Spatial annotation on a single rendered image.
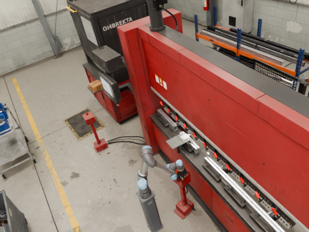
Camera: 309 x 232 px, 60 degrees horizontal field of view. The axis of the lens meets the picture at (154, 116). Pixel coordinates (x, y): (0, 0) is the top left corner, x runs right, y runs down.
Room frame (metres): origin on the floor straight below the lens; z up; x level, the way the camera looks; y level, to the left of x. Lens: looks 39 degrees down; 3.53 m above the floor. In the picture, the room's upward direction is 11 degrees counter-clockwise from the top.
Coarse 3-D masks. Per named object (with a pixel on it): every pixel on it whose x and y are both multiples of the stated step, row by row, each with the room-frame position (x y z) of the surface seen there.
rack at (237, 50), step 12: (216, 12) 5.08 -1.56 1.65; (216, 24) 5.07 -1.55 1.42; (204, 36) 4.69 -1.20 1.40; (240, 36) 3.91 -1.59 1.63; (216, 48) 5.07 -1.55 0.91; (228, 48) 4.13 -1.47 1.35; (300, 48) 2.99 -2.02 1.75; (264, 60) 3.44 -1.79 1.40; (288, 72) 3.07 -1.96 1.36; (300, 72) 2.99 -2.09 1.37
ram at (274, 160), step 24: (144, 48) 3.33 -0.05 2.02; (168, 72) 2.77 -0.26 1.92; (192, 72) 2.29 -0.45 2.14; (168, 96) 2.86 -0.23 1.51; (192, 96) 2.32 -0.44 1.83; (216, 96) 1.94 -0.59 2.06; (192, 120) 2.36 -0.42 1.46; (216, 120) 1.95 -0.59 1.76; (240, 120) 1.64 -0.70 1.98; (216, 144) 1.95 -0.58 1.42; (240, 144) 1.63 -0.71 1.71; (264, 144) 1.39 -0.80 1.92; (288, 144) 1.21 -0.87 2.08; (264, 168) 1.36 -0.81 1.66; (288, 168) 1.17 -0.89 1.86; (264, 192) 1.32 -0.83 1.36; (288, 192) 1.13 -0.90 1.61
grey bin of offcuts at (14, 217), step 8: (0, 192) 2.53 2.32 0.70; (0, 200) 2.51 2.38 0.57; (8, 200) 2.47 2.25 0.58; (0, 208) 2.48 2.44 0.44; (8, 208) 2.26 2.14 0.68; (16, 208) 2.48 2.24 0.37; (0, 216) 2.23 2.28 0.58; (8, 216) 2.11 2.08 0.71; (16, 216) 2.30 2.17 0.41; (24, 216) 2.50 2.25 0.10; (0, 224) 2.16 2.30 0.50; (8, 224) 1.99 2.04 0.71; (16, 224) 2.11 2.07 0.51; (24, 224) 2.34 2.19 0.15
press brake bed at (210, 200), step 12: (156, 132) 3.20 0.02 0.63; (168, 156) 2.92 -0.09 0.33; (180, 156) 2.53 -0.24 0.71; (192, 168) 2.25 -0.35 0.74; (192, 180) 2.28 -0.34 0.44; (204, 180) 2.01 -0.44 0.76; (192, 192) 2.36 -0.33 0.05; (204, 192) 2.03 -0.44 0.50; (216, 192) 1.80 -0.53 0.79; (204, 204) 2.13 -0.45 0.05; (216, 204) 1.80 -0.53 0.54; (228, 204) 1.60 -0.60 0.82; (216, 216) 1.87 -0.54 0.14; (228, 228) 1.59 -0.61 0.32; (240, 228) 1.41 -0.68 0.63
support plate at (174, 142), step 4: (176, 136) 2.63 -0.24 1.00; (180, 136) 2.61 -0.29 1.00; (168, 140) 2.58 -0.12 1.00; (172, 140) 2.57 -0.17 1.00; (176, 140) 2.55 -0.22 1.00; (180, 140) 2.54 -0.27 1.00; (184, 140) 2.52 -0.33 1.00; (188, 140) 2.51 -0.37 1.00; (168, 144) 2.51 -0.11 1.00; (172, 144) 2.50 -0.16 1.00; (176, 144) 2.49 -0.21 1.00; (180, 144) 2.47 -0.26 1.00; (172, 148) 2.43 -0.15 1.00
